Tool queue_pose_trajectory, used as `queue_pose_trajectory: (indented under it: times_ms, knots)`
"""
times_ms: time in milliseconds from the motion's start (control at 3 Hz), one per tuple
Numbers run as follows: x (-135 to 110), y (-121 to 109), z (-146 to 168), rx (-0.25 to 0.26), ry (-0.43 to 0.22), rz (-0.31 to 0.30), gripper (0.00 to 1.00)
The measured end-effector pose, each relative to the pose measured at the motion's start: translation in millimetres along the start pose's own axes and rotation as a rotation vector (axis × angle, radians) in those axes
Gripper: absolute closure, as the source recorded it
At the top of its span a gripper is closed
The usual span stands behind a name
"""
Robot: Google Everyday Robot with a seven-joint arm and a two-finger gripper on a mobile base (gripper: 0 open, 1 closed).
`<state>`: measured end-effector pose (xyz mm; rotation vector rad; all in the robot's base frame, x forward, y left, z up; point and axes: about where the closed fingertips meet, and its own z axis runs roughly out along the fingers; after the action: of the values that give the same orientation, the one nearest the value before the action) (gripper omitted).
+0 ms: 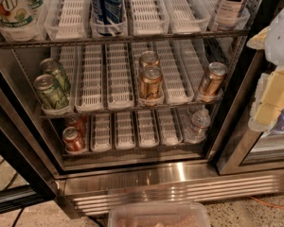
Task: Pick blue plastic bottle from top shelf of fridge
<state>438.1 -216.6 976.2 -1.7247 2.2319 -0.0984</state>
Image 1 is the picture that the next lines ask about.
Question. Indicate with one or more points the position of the rear red can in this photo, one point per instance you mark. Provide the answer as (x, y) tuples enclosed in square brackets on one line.
[(76, 121)]

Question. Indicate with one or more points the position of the red can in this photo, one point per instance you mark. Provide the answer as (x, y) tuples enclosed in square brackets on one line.
[(73, 140), (76, 121)]

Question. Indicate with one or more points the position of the front gold can middle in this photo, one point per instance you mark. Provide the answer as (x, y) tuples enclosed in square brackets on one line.
[(150, 82)]

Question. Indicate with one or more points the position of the green can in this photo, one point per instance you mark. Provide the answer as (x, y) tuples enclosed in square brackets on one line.
[(50, 92), (54, 68)]

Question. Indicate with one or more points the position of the front red can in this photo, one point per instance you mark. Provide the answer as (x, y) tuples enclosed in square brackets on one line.
[(73, 140)]

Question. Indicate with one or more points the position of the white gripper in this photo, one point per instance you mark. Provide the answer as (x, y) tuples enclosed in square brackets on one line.
[(281, 43)]

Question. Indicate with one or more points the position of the clear plastic container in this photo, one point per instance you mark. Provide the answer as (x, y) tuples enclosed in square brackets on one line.
[(159, 214)]

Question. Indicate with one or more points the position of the rear gold can middle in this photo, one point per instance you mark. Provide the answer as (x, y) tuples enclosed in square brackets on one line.
[(149, 58)]

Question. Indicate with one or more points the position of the clear water bottle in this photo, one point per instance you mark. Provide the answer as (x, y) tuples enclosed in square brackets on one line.
[(199, 122)]

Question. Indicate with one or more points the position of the stainless steel fridge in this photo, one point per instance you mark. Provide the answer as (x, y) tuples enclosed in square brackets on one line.
[(136, 150)]

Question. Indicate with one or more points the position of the rear green can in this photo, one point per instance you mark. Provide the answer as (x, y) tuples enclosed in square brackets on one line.
[(54, 68)]

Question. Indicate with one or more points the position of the front green can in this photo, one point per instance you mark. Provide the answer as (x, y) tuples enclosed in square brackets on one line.
[(50, 92)]

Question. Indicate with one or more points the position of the gold can right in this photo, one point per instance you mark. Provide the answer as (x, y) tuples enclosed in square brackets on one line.
[(213, 78)]

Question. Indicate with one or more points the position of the blue Pepsi plastic bottle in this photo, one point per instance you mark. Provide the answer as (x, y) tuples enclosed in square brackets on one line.
[(107, 17)]

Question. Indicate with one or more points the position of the front 7UP bottle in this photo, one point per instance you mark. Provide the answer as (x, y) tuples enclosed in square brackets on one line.
[(17, 22)]

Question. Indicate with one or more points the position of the gold can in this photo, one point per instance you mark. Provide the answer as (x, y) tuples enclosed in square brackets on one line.
[(149, 58), (150, 82), (213, 78)]

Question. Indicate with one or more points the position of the white tea bottle dark label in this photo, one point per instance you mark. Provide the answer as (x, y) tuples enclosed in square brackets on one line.
[(228, 12)]

